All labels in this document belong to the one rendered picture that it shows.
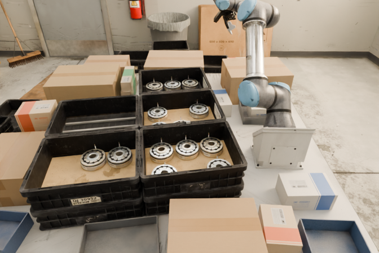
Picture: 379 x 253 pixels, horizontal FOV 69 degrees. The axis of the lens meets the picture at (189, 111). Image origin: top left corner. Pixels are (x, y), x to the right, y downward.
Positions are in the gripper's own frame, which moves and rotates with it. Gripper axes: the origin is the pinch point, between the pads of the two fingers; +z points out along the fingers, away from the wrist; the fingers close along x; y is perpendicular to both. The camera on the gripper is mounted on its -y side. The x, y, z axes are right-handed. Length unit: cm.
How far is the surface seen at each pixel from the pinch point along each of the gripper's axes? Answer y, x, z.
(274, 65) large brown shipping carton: 26.0, -27.8, 18.3
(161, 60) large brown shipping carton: -42, -34, -19
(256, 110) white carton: 20, -69, 6
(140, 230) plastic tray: -4, -144, -40
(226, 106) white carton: 4, -67, 0
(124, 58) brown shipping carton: -72, -29, -26
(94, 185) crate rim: -8, -134, -64
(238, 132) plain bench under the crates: 11, -83, 4
